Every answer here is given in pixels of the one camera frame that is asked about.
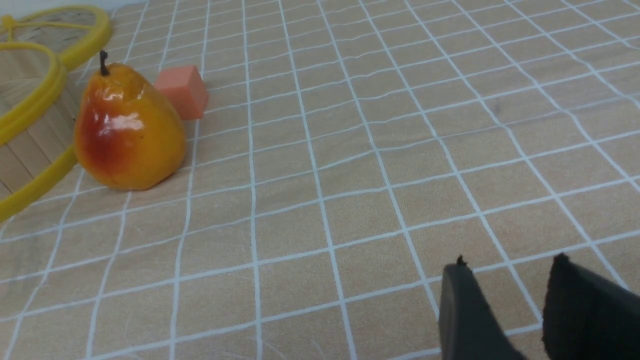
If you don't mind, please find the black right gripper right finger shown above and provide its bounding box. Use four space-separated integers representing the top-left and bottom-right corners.
542 253 640 360

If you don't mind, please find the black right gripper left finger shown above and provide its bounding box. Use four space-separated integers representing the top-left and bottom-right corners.
438 255 525 360

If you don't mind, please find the bamboo steamer lid yellow rim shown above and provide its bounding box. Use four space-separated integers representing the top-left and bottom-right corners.
0 4 114 71

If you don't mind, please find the bamboo steamer tray yellow rim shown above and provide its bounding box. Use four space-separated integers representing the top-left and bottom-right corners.
0 42 80 221

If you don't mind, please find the salmon cube block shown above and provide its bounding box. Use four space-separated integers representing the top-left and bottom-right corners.
154 64 210 121

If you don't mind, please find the orange toy pear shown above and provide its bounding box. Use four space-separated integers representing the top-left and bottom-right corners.
73 50 188 191

